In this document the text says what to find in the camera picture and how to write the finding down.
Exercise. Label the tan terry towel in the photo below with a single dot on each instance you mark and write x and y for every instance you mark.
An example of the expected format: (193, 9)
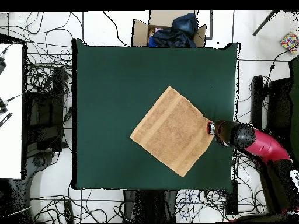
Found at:
(172, 130)

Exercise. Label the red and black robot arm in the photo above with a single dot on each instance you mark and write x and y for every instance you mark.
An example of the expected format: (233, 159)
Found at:
(261, 142)

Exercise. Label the black power strip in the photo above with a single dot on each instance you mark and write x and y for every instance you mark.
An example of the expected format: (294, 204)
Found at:
(232, 198)
(68, 211)

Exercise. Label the black chair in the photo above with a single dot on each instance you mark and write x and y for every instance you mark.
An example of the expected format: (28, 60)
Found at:
(278, 100)
(44, 112)

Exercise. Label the green covered side table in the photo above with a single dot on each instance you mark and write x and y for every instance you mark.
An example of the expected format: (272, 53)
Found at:
(294, 93)

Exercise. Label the dark blue clothing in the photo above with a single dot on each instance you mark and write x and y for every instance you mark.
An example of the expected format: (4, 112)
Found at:
(177, 35)

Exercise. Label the dark green table cloth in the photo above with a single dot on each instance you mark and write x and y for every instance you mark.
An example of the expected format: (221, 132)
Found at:
(105, 105)

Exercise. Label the brown cardboard box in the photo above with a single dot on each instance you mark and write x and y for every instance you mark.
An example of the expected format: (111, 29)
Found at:
(140, 32)

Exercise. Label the colourful patterned box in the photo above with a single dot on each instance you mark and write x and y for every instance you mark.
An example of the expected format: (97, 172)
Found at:
(289, 41)

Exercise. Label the black rod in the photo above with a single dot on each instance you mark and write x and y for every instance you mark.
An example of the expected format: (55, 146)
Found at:
(264, 23)

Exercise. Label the white desk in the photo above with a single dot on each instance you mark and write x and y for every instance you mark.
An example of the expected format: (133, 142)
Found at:
(11, 116)

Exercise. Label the black device on desk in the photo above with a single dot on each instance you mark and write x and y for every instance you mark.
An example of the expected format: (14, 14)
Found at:
(1, 65)
(2, 107)

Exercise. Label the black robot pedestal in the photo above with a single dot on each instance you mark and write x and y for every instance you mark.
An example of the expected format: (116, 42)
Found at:
(149, 205)

